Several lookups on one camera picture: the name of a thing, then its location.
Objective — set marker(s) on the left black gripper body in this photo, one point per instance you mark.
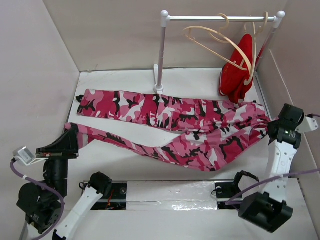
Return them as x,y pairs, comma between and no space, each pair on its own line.
57,154

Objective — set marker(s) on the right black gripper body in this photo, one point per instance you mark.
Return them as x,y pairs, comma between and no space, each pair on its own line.
273,123

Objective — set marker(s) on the pink camouflage trousers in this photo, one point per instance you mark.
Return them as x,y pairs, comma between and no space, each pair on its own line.
212,133

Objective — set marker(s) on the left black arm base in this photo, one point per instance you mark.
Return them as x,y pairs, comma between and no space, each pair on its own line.
116,200

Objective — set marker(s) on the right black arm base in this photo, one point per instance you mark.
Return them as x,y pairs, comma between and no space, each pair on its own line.
225,189

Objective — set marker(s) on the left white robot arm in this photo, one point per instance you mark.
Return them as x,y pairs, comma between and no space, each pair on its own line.
43,201

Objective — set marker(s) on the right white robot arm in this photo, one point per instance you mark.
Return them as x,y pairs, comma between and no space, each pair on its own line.
267,208

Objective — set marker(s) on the beige hanger with red garment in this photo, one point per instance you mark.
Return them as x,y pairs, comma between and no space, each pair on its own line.
254,35

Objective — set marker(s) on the red shorts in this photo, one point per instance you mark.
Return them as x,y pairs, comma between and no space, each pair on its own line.
231,82

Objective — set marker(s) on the white clothes rack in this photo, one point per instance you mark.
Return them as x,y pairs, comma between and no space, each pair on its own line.
165,18

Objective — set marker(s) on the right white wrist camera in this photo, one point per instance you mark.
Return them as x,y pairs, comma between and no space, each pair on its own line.
308,124

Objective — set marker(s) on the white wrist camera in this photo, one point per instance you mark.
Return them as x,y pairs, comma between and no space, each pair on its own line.
308,124
24,156

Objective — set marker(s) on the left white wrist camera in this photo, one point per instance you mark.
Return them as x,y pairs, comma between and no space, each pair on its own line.
24,156

